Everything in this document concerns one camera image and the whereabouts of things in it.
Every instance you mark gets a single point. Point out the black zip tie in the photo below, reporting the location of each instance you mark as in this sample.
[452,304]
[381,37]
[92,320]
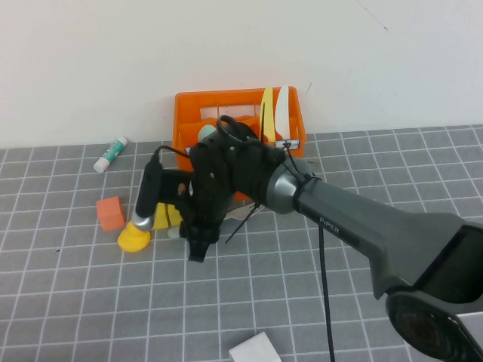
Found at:
[302,186]
[241,226]

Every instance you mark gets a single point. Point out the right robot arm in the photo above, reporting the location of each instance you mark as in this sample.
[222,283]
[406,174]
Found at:
[377,234]

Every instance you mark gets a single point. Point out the salmon orange foam cube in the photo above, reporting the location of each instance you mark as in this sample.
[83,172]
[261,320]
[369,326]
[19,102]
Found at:
[111,213]

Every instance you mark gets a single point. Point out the white box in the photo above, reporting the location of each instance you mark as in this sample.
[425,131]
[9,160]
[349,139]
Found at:
[253,348]

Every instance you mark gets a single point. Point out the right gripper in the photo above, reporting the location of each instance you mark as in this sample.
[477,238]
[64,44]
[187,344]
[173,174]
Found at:
[219,177]

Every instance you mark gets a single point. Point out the yellow foam cube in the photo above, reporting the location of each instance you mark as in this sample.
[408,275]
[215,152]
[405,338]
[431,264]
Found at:
[160,218]
[174,216]

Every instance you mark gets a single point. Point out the orange plastic cutlery crate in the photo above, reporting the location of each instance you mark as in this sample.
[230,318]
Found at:
[188,109]

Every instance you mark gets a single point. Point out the mint green plastic spoon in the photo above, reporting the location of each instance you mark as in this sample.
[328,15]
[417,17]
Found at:
[205,132]

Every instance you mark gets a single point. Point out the white label reading 刀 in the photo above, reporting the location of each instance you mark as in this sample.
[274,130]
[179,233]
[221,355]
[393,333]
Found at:
[294,143]

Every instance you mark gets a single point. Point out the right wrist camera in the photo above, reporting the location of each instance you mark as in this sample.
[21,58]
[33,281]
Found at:
[147,188]

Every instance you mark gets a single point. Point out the yellow plastic knife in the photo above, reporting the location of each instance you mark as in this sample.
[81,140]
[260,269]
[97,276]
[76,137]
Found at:
[268,113]

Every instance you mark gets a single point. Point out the cream white plastic knife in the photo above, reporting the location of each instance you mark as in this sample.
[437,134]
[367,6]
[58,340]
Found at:
[283,109]

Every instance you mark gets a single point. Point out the white green glue stick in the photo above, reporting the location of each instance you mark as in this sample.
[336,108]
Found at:
[109,156]

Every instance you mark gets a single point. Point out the grey grid-pattern table mat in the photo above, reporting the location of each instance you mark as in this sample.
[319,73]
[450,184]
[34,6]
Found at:
[113,301]

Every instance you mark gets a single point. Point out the yellow rubber duck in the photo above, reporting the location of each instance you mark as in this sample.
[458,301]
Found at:
[130,241]

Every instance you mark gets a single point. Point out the grey plastic fork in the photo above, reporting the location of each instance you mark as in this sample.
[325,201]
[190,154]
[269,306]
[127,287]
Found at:
[241,214]

